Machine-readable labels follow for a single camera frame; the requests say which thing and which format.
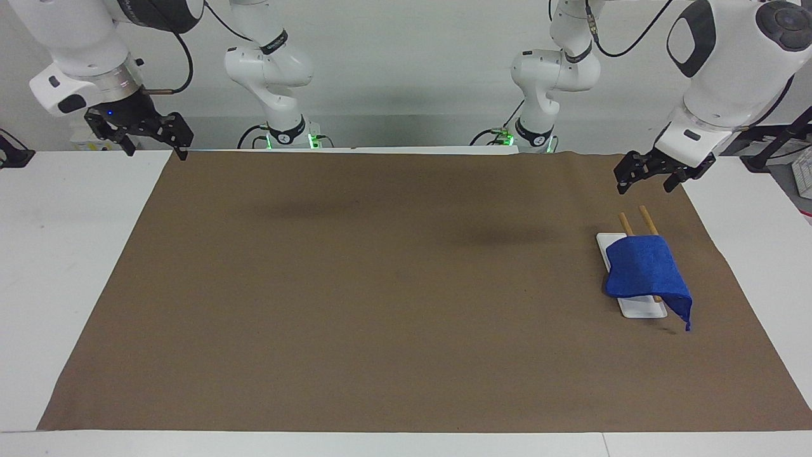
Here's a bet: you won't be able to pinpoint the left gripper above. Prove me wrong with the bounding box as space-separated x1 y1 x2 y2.
613 147 717 195

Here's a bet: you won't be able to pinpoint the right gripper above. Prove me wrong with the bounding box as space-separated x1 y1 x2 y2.
84 87 195 161

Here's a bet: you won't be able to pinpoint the blue towel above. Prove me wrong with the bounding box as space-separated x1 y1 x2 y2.
603 235 693 333

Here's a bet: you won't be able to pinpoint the white towel rack wooden rods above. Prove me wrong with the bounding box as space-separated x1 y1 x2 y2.
596 204 669 320

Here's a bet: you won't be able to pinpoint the black stand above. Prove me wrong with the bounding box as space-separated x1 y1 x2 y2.
0 129 36 170
723 105 812 173

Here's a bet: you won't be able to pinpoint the black cable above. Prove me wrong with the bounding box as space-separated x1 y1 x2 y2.
469 100 526 147
203 0 256 44
585 0 674 59
733 74 797 133
237 124 267 150
141 29 195 97

